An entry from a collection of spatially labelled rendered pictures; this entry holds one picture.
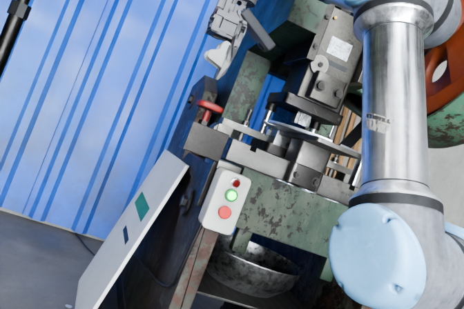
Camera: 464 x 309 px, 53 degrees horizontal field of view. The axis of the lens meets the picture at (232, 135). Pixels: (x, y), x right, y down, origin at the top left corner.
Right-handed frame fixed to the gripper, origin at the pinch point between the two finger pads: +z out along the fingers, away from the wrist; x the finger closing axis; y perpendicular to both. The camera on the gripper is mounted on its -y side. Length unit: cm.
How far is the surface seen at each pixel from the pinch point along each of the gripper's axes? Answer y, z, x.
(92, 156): 18, 44, -135
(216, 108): -1.0, 8.1, 3.6
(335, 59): -33.0, -19.8, -14.4
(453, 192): -198, -11, -138
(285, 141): -29.0, 7.7, -17.9
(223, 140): -5.5, 14.4, 3.1
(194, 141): 1.0, 17.2, 3.1
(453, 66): -70, -33, -12
